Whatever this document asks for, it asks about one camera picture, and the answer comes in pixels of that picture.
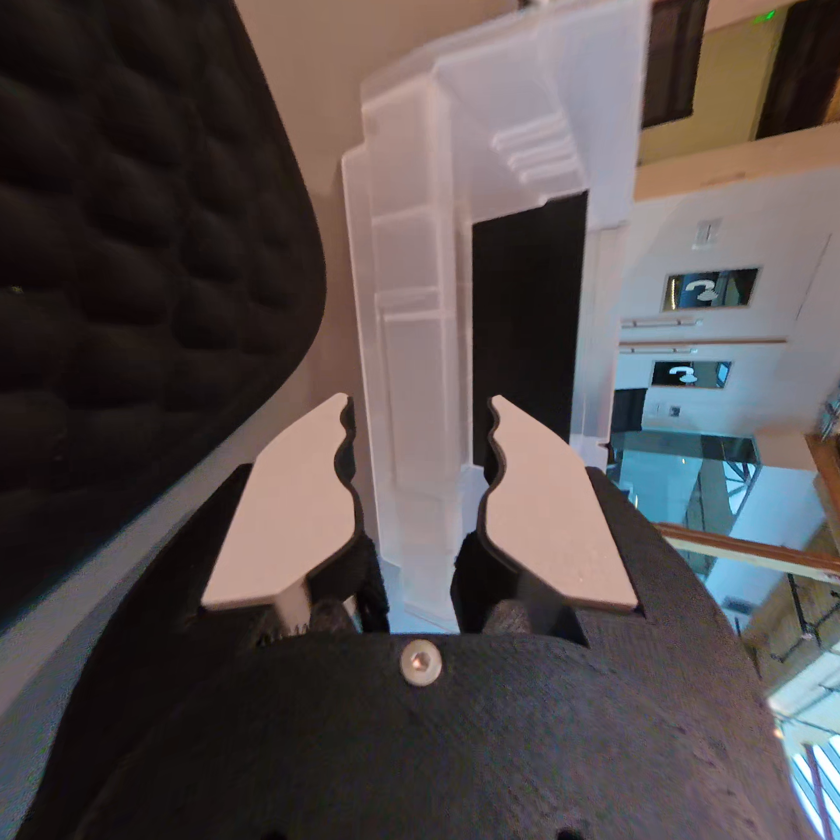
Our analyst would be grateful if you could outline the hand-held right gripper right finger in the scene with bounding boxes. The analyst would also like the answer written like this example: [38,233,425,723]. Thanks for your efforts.
[475,394,641,616]

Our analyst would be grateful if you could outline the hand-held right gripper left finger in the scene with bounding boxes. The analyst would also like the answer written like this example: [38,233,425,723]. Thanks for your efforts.
[199,392,360,613]

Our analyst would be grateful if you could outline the black quilted cushion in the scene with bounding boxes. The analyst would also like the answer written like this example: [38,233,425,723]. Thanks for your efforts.
[0,0,328,632]

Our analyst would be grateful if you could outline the white plastic housing part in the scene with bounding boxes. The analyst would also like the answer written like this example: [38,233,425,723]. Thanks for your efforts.
[340,0,655,635]

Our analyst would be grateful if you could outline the wooden rail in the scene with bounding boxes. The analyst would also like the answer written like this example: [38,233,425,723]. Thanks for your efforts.
[655,521,840,581]

